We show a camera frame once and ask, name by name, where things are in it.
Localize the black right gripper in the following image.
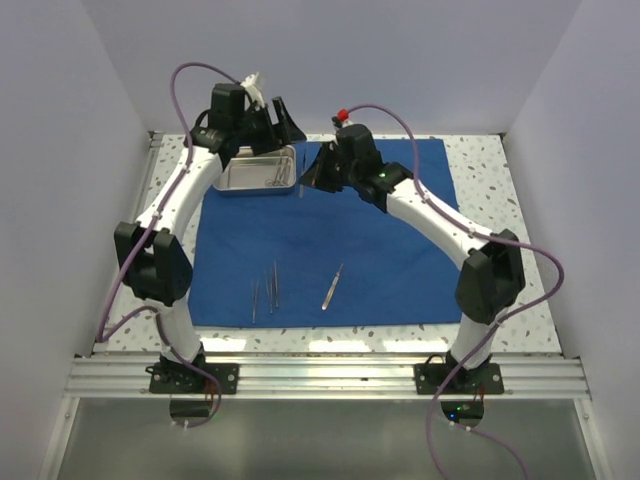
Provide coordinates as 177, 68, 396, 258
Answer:
301, 142, 360, 194

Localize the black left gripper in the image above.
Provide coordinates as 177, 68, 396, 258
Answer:
233, 97, 306, 157

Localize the stainless steel instrument tray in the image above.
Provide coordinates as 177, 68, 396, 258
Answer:
212, 145, 297, 196

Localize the blue surgical drape cloth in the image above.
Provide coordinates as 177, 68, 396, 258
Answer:
189, 138, 464, 329

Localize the steel scalpel handle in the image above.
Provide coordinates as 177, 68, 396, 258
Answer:
298, 150, 306, 199
321, 263, 344, 311

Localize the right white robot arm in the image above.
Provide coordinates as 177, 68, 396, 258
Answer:
300, 124, 525, 393

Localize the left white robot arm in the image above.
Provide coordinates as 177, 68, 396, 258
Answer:
114, 74, 306, 393

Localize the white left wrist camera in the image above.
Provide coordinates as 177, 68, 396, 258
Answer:
240, 72, 265, 109

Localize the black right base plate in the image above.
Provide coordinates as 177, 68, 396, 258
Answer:
413, 353, 505, 395

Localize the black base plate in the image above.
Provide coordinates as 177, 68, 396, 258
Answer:
413, 353, 505, 395
145, 362, 240, 395

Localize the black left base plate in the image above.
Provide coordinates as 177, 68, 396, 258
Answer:
145, 362, 240, 395

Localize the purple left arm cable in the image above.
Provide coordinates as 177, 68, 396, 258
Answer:
94, 62, 246, 431

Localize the aluminium front rail frame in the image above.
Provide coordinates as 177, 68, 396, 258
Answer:
64, 353, 591, 400

